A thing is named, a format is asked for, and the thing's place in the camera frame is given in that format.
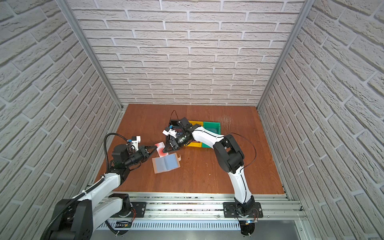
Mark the white red circles card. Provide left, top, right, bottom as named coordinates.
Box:
left=155, top=142, right=169, bottom=158

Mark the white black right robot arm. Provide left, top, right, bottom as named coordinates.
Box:
left=163, top=125, right=255, bottom=216

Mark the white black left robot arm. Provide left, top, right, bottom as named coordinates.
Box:
left=41, top=144, right=157, bottom=240

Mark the yellow plastic bin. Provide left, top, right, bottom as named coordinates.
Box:
left=185, top=121, right=204, bottom=148

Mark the green plastic bin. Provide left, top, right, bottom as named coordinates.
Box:
left=203, top=122, right=221, bottom=135

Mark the aluminium corner profile left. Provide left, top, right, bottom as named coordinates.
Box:
left=57, top=0, right=124, bottom=111

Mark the aluminium corner profile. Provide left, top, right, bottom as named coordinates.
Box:
left=256, top=0, right=315, bottom=110
left=57, top=0, right=124, bottom=111

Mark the aluminium corner profile right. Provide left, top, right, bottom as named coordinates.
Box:
left=256, top=0, right=315, bottom=110

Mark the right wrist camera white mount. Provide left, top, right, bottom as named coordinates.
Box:
left=163, top=126, right=177, bottom=138

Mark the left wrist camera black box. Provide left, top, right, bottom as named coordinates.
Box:
left=112, top=134, right=141, bottom=168

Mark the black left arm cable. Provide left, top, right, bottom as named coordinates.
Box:
left=103, top=132, right=130, bottom=172

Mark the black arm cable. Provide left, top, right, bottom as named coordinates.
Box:
left=103, top=132, right=130, bottom=172
left=229, top=132, right=258, bottom=173

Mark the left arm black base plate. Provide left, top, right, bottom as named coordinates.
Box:
left=112, top=202, right=147, bottom=219

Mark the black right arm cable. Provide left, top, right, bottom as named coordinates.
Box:
left=229, top=132, right=258, bottom=173

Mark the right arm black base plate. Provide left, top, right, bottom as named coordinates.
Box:
left=223, top=202, right=264, bottom=219

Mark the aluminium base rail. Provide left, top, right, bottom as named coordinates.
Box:
left=108, top=192, right=307, bottom=231

